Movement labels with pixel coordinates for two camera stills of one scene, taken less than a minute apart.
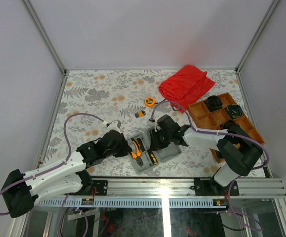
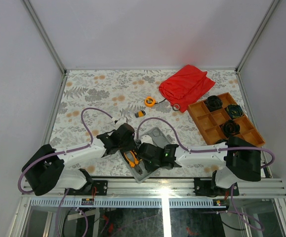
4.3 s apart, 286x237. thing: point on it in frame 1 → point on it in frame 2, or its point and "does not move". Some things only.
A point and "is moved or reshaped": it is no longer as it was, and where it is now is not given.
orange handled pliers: x=137 y=154 is moved or reshaped
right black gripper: x=155 y=142 → x=150 y=168
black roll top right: x=234 y=111 does not move
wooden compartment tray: x=210 y=113 does not move
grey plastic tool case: x=161 y=155 is moved or reshaped
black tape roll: x=175 y=105 does not move
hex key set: x=140 y=113 does not move
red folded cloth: x=186 y=87 does not move
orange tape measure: x=150 y=101 does not move
